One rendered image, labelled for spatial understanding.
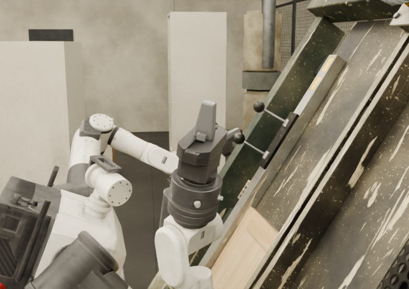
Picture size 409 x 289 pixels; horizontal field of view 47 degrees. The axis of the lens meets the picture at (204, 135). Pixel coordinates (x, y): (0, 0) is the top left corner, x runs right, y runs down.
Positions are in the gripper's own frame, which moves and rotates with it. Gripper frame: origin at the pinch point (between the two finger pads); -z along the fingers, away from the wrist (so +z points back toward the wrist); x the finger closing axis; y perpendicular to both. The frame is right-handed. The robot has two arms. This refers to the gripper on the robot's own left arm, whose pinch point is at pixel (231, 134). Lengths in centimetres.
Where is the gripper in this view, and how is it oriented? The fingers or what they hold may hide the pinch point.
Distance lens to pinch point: 158.4
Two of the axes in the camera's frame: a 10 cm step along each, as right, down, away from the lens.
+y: 2.4, 1.9, -9.5
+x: 4.0, 8.7, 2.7
